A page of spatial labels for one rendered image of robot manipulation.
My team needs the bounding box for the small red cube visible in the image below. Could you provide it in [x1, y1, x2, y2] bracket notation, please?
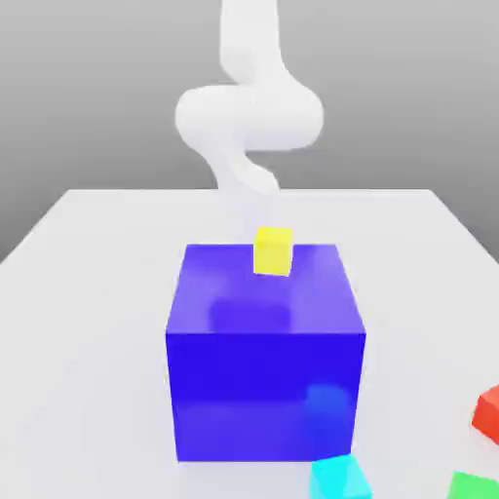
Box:
[471, 384, 499, 445]

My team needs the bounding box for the large blue box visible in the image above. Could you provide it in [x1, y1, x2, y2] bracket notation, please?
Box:
[165, 243, 366, 464]

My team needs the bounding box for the small yellow cube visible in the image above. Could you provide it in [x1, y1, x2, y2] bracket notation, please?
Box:
[252, 226, 294, 278]

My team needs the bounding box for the small green cube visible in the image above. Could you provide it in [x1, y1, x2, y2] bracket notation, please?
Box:
[446, 471, 499, 499]

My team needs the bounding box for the small cyan cube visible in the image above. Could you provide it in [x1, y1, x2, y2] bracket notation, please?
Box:
[309, 454, 372, 499]

